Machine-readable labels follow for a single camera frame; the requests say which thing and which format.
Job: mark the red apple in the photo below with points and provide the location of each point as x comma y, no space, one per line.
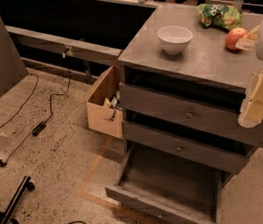
233,36

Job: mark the grey top drawer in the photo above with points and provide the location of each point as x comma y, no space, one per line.
188,113

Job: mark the grey drawer cabinet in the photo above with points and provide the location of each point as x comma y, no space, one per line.
205,72

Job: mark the grey middle drawer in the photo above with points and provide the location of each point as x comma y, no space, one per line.
184,148

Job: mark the grey open bottom drawer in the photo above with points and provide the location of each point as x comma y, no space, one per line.
168,187

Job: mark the green chip bag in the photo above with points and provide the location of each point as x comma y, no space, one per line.
222,16

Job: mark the white ceramic bowl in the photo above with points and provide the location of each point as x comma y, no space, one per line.
174,39

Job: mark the cardboard box with items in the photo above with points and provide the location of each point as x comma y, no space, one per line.
102,115

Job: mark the black chair base leg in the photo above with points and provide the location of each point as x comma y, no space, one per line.
26,184

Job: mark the grey metal rail shelf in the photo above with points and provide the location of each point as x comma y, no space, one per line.
65,46

